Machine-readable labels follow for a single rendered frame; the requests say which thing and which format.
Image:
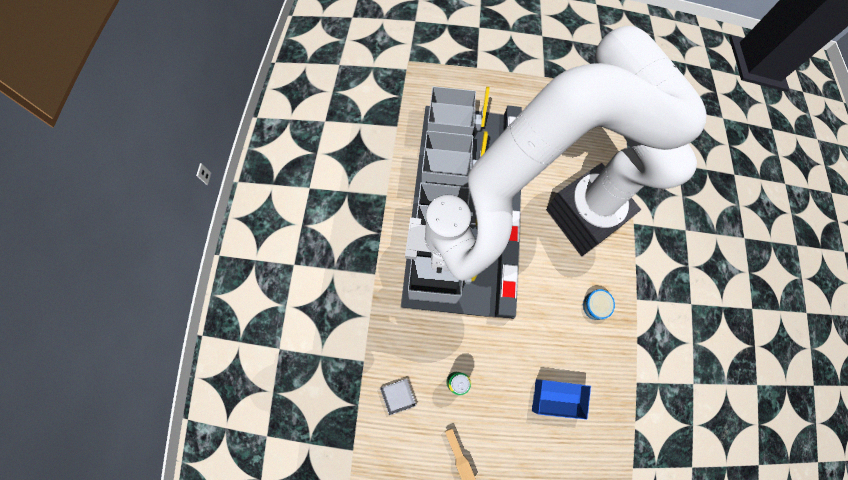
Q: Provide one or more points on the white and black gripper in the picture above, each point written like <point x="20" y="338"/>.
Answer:
<point x="438" y="263"/>

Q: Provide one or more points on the round tin with blue-rimmed lid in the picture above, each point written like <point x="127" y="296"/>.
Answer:
<point x="599" y="305"/>

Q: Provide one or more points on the green and yellow drink can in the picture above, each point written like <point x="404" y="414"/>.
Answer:
<point x="458" y="383"/>

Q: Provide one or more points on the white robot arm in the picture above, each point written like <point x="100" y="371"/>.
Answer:
<point x="621" y="99"/>

